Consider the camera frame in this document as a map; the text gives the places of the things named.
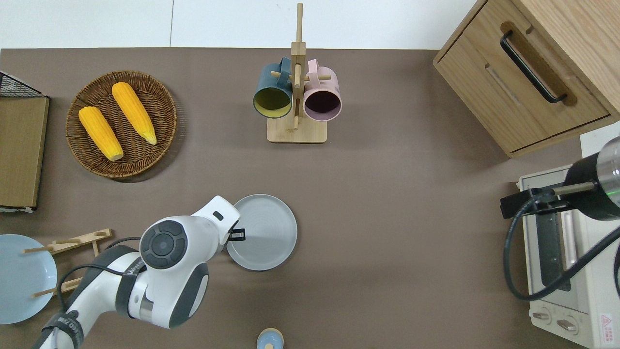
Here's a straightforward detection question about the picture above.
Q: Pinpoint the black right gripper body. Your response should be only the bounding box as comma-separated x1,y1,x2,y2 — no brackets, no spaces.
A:
563,151,620,222

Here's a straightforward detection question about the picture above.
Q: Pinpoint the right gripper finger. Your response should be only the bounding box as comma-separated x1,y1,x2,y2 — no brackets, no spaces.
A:
500,192,531,220
527,181,597,215

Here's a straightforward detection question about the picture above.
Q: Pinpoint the gray round plate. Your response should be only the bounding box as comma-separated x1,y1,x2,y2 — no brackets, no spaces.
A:
226,194,298,271

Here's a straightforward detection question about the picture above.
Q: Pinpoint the light blue plate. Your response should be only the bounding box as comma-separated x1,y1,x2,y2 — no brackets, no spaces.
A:
0,234,58,325

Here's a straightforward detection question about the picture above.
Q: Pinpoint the white toaster oven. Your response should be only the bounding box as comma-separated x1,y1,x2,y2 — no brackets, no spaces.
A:
516,164,620,349

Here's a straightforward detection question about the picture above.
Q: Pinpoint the small blue ceramic cup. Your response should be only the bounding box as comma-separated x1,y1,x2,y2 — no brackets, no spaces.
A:
256,328,284,349

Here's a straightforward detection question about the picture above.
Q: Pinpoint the wooden mug rack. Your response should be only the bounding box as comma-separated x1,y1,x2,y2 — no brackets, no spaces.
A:
267,2,333,144

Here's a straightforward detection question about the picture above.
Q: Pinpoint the round wicker basket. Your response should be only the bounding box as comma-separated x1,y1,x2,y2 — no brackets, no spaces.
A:
65,71,178,179

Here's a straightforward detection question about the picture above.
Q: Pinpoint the brown table mat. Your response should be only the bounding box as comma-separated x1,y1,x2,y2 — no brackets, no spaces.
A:
0,47,620,349

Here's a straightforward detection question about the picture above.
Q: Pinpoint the wooden drawer cabinet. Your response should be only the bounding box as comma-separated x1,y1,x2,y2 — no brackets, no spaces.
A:
433,0,620,159

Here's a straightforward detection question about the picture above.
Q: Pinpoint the wooden dish rack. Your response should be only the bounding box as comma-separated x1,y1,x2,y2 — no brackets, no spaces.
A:
23,228,113,299

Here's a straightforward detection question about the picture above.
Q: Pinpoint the teal mug yellow interior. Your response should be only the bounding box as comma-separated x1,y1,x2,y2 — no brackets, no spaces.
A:
253,57,294,119

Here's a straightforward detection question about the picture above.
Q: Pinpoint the yellow corn cob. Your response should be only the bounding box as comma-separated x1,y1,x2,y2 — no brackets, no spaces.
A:
78,106,124,162
111,82,158,145

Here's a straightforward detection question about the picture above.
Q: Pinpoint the pink mug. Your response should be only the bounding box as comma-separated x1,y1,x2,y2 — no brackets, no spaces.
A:
303,59,342,122

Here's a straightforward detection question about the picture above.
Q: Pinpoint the brown wooden board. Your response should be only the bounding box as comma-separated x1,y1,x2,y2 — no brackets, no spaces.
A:
0,96,50,214

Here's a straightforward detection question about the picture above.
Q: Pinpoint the white oven door handle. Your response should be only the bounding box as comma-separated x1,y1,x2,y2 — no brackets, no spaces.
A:
561,210,581,272

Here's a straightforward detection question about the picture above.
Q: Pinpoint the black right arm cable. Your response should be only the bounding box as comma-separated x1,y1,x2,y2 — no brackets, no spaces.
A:
503,190,620,302

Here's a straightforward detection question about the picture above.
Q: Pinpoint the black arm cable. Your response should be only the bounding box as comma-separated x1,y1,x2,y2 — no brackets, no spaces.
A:
503,190,620,302
57,236,146,317

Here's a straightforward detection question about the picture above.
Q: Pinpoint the black velcro cable strap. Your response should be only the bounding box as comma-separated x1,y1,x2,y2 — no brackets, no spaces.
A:
41,310,84,349
115,258,147,319

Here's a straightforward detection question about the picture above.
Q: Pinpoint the black cabinet drawer handle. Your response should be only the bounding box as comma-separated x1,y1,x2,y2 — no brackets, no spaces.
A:
500,30,568,104

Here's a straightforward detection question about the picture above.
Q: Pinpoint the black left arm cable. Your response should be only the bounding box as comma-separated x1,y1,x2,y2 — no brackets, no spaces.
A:
57,236,146,317

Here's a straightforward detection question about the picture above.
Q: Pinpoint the black wire mesh basket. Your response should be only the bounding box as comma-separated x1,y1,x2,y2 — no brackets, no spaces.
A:
0,70,49,99

